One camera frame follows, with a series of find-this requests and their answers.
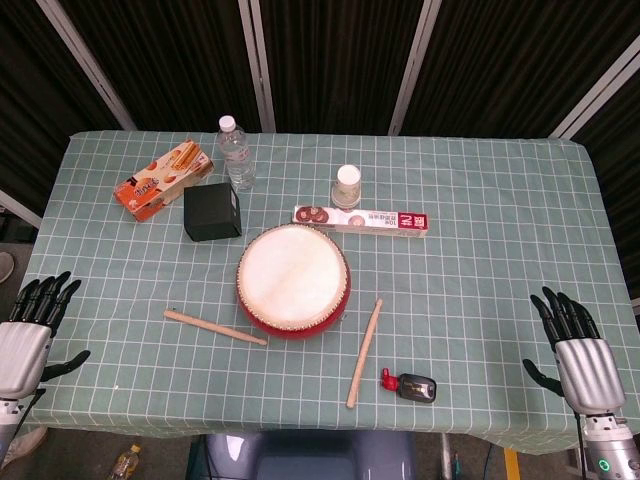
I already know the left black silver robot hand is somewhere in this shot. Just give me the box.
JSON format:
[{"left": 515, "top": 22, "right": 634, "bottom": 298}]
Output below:
[{"left": 0, "top": 271, "right": 92, "bottom": 399}]

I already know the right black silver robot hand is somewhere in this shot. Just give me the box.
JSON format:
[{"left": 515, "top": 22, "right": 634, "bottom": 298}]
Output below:
[{"left": 522, "top": 284, "right": 627, "bottom": 417}]

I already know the wooden drumstick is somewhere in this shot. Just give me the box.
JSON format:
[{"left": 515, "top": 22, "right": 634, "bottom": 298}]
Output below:
[
  {"left": 163, "top": 309, "right": 269, "bottom": 347},
  {"left": 345, "top": 298, "right": 384, "bottom": 409}
]

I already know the green grid cutting mat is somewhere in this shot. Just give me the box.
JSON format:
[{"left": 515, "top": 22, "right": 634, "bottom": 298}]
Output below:
[{"left": 18, "top": 130, "right": 640, "bottom": 457}]

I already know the red drum with white skin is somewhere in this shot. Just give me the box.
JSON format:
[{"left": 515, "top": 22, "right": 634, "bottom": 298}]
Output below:
[{"left": 235, "top": 224, "right": 353, "bottom": 342}]

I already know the yellow drink bottle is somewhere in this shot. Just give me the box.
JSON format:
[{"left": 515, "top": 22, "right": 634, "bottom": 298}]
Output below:
[{"left": 106, "top": 443, "right": 142, "bottom": 480}]

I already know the black ink bottle red cap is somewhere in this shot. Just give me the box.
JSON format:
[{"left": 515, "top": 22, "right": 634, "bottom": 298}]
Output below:
[{"left": 381, "top": 367, "right": 438, "bottom": 403}]

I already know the orange biscuit box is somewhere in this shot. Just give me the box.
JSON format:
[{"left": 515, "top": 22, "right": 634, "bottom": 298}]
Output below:
[{"left": 114, "top": 139, "right": 216, "bottom": 223}]

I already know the black cube box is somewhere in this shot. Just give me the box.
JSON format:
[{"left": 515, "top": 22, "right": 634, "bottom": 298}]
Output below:
[{"left": 182, "top": 181, "right": 244, "bottom": 244}]

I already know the long white red carton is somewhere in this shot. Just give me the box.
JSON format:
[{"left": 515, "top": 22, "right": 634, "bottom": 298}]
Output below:
[{"left": 291, "top": 204, "right": 431, "bottom": 239}]

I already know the clear plastic water bottle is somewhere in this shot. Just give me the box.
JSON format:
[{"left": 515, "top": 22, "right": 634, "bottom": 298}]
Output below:
[{"left": 215, "top": 114, "right": 258, "bottom": 193}]

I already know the blue grey robot torso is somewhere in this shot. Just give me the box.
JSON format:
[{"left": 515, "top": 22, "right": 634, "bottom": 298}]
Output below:
[{"left": 192, "top": 430, "right": 419, "bottom": 480}]

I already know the white paper cup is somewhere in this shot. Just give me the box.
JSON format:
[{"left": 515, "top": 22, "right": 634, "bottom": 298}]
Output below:
[{"left": 330, "top": 163, "right": 363, "bottom": 209}]

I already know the white partition post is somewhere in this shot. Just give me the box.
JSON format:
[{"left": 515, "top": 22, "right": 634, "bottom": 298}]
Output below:
[
  {"left": 387, "top": 0, "right": 443, "bottom": 136},
  {"left": 237, "top": 0, "right": 277, "bottom": 134},
  {"left": 548, "top": 47, "right": 640, "bottom": 140},
  {"left": 35, "top": 0, "right": 137, "bottom": 132}
]

